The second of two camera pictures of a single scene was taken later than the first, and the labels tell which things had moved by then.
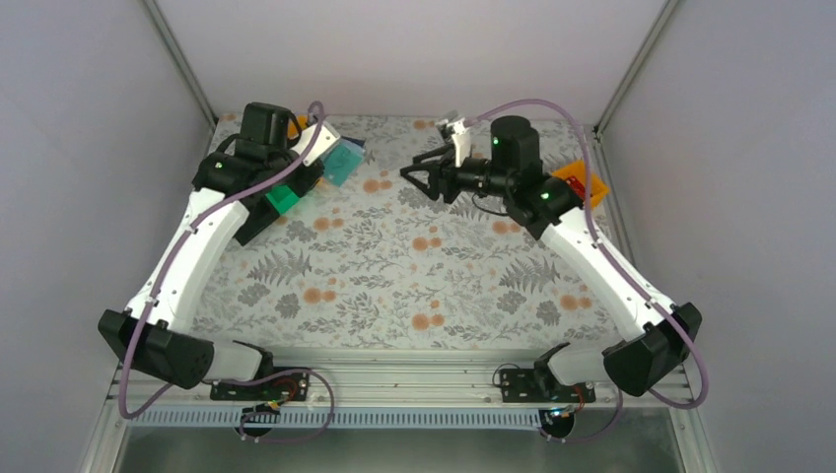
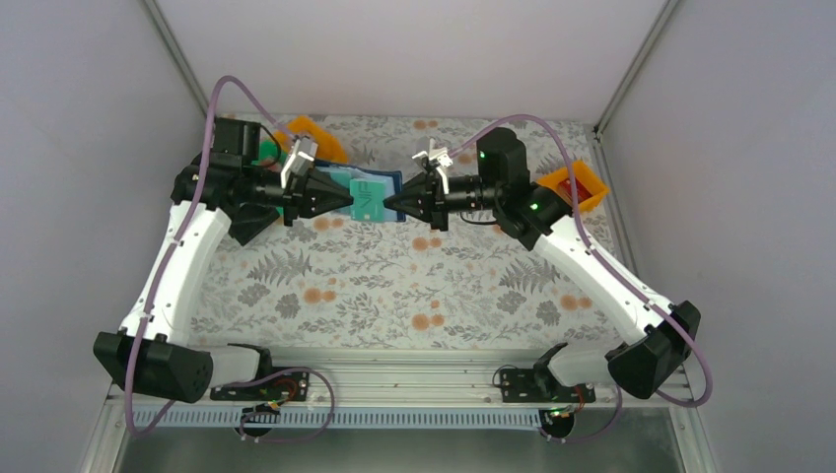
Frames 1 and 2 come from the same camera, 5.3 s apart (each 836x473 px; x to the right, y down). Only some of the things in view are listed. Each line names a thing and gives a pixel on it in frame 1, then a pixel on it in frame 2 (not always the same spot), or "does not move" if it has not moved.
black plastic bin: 261,215 does not move
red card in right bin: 577,185 does not move
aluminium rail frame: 393,378 does not move
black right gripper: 446,176 -> 438,200
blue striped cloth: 340,164 -> 368,199
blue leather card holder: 358,141 -> 342,172
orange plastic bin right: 598,189 does not move
